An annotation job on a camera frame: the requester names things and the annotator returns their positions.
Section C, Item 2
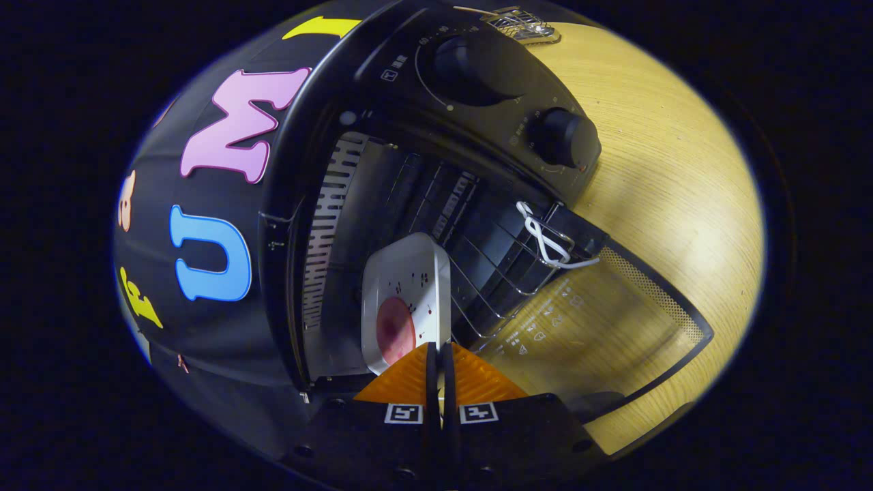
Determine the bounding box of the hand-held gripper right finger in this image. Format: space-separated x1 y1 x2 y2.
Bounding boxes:
442 342 608 490

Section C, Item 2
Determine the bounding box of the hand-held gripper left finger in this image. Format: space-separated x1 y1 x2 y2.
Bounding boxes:
281 342 443 490

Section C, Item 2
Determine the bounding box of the pink round meat slice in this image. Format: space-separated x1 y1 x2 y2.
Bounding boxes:
376 296 417 366

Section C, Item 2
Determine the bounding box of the white square food tray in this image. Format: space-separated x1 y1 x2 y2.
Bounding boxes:
360 233 452 376

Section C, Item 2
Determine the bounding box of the black toaster oven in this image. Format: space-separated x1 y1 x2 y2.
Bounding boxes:
258 0 714 423

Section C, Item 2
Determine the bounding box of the black backdrop cloth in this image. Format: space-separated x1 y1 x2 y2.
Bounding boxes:
115 0 403 464

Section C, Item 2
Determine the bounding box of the white cord tie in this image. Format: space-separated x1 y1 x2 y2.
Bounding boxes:
516 200 601 269

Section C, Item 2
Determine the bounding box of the wire utensil holder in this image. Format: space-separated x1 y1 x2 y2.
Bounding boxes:
488 5 561 46

